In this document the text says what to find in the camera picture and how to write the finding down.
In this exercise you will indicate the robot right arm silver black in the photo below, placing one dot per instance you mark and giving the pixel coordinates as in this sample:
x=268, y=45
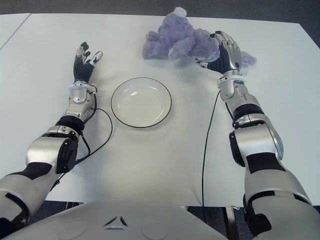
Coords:
x=255, y=142

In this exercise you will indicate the grey robot torso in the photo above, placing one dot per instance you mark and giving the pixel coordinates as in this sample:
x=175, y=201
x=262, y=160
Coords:
x=112, y=225

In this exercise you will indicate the white plate with black rim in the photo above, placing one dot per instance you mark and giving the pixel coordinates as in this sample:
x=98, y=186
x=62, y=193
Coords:
x=140, y=105

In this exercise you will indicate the robot left arm silver black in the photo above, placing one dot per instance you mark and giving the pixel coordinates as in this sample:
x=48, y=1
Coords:
x=45, y=147

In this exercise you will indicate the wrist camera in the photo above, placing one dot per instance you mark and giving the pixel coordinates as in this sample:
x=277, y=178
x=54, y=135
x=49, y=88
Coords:
x=220, y=82
x=94, y=88

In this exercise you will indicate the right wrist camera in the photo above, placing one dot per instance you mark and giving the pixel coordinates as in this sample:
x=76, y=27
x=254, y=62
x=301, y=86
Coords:
x=220, y=82

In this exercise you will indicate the purple plush doll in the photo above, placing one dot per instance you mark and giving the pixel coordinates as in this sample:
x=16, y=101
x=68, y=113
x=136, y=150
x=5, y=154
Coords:
x=180, y=35

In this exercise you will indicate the robot left hand black silver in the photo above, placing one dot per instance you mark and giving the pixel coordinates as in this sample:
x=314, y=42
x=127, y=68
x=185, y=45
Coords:
x=81, y=70

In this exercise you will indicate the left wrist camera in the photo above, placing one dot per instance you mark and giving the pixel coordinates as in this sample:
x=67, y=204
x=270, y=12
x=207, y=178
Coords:
x=94, y=88

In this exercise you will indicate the robot right hand black silver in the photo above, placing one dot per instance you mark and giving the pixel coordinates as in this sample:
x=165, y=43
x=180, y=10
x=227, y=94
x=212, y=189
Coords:
x=228, y=57

